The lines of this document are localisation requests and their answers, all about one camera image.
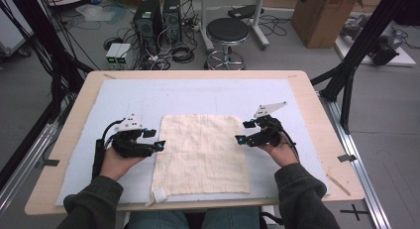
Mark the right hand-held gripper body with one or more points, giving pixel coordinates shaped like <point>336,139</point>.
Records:
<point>269,134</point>

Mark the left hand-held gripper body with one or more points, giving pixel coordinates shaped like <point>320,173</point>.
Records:
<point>128,143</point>

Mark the cream waffle cloth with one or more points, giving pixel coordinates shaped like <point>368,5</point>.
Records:
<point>201,156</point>

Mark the person's left hand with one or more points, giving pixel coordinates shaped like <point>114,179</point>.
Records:
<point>114,164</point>

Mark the person's right hand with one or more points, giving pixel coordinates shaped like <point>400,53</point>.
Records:
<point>284,154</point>

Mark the white foam mat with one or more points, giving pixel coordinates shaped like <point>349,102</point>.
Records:
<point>198,96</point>

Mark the person's left leg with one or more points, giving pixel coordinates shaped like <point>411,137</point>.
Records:
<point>158,220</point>

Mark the person's leg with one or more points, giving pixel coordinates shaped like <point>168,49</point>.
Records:
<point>231,219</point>
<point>158,220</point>

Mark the person's right leg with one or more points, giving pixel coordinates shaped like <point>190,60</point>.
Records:
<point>231,219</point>

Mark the black tape strip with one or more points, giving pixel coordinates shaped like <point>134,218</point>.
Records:
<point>51,162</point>
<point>346,158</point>

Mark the white power supply box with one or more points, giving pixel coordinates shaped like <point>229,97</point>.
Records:
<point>112,54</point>
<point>124,54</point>

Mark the thin wooden stick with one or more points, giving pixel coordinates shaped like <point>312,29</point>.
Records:
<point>338,184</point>

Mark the black round stool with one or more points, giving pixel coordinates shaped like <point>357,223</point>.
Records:
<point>228,30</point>

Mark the white stand legs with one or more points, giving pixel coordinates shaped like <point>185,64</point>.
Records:
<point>257,24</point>

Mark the large black computer tower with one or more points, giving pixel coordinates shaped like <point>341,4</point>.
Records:
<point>148,22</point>

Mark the black flat device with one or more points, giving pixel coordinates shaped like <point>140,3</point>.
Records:
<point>244,11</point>

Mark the black tape cross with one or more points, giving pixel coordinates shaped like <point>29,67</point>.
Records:
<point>354,211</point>

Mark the slim black computer tower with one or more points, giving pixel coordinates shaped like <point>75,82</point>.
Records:
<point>172,19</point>

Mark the brown cardboard box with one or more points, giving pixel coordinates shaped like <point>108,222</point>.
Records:
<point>323,19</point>

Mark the clear plastic bag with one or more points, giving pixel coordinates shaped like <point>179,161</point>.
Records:
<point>94,12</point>

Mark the white board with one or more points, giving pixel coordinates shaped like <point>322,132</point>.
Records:
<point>404,58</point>

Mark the aluminium rail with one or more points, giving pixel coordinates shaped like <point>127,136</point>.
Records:
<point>360,169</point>
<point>26,156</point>

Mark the black metal frame stand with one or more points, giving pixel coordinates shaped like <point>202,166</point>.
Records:
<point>360,47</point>
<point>43,47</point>

